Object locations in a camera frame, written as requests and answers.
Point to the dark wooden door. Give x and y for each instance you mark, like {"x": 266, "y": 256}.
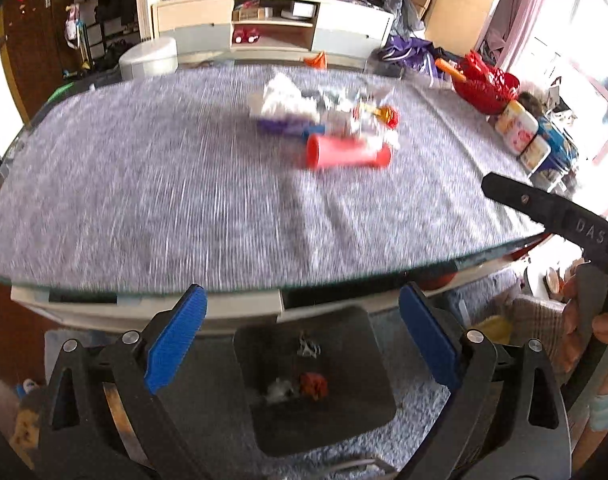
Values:
{"x": 33, "y": 50}

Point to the small white wrapper scrap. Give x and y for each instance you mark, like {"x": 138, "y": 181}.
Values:
{"x": 309, "y": 347}

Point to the purple snack wrapper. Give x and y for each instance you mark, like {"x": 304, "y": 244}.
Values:
{"x": 279, "y": 124}

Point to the grey jacket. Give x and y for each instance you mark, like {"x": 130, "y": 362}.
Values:
{"x": 401, "y": 7}

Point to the blue packaged item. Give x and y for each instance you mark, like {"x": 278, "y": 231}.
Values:
{"x": 559, "y": 145}

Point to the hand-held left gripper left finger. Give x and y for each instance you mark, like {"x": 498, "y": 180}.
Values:
{"x": 176, "y": 340}

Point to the white crumpled paper ball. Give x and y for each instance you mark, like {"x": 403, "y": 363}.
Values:
{"x": 280, "y": 392}

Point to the beige grey tv cabinet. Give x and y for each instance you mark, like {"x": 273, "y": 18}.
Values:
{"x": 349, "y": 35}

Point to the red bottle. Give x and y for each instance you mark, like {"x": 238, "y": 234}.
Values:
{"x": 239, "y": 35}
{"x": 253, "y": 35}

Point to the purple bag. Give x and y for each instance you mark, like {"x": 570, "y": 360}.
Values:
{"x": 409, "y": 52}

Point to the plaid cushion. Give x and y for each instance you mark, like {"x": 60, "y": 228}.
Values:
{"x": 539, "y": 330}

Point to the black trash bin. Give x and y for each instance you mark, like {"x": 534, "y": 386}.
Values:
{"x": 334, "y": 425}

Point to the red plastic tube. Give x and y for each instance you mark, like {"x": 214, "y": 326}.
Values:
{"x": 344, "y": 152}

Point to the pink curtain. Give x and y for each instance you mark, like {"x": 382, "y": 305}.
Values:
{"x": 519, "y": 5}

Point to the red plastic basket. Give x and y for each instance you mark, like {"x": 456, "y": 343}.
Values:
{"x": 484, "y": 95}

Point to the flat cardboard box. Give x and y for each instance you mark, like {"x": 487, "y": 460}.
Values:
{"x": 251, "y": 14}

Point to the white wrapper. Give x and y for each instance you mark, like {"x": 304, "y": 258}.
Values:
{"x": 364, "y": 127}

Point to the grey woven table mat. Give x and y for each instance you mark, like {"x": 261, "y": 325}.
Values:
{"x": 133, "y": 200}

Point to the silver foil wrapper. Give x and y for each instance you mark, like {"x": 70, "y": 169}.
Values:
{"x": 334, "y": 95}

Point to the white round stool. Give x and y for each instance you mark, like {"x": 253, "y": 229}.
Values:
{"x": 148, "y": 57}

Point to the red yellow candy wrapper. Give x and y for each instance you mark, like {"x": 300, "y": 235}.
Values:
{"x": 389, "y": 116}

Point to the white tissue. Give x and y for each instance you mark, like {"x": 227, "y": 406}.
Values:
{"x": 284, "y": 92}

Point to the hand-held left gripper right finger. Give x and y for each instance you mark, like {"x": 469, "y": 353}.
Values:
{"x": 429, "y": 340}

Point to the person's right hand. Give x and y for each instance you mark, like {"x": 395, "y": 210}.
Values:
{"x": 569, "y": 310}

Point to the red crumpled paper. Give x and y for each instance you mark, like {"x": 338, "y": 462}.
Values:
{"x": 314, "y": 386}

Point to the grey shaggy rug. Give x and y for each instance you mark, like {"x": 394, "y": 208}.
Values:
{"x": 409, "y": 400}

